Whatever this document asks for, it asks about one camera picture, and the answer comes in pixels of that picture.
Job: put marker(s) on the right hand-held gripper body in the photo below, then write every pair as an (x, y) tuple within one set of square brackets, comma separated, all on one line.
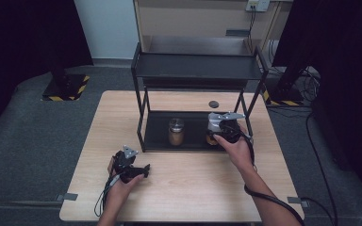
[(231, 130)]

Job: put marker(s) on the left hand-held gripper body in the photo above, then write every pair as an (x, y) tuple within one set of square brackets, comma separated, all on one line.
[(123, 166)]

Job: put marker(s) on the glass jar with white lid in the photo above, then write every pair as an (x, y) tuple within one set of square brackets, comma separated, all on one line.
[(213, 124)]

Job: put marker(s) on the glass jar with silver lid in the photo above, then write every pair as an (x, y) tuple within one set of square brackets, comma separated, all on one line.
[(176, 135)]

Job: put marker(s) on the black metal two-tier shelf rack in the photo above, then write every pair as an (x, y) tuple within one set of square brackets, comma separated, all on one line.
[(198, 66)]

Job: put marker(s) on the person's right hand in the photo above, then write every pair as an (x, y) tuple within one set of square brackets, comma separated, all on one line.
[(238, 153)]

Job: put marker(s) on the person's left hand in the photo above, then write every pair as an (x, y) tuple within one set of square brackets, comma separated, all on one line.
[(118, 193)]

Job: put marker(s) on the round black table grommet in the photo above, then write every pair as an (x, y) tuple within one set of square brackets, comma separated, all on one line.
[(213, 104)]

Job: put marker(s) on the black stand with striped base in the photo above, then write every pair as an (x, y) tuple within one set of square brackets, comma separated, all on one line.
[(66, 88), (284, 94)]

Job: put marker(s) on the light wooden cabinet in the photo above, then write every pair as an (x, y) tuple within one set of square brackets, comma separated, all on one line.
[(185, 19)]

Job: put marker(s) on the dark curtain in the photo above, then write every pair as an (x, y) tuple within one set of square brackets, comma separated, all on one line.
[(19, 40), (348, 62)]

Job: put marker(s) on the grey table edge bracket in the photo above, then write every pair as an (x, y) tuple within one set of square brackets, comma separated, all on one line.
[(67, 196), (295, 200)]

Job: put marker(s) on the white wall power outlet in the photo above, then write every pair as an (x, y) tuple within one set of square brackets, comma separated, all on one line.
[(257, 4)]

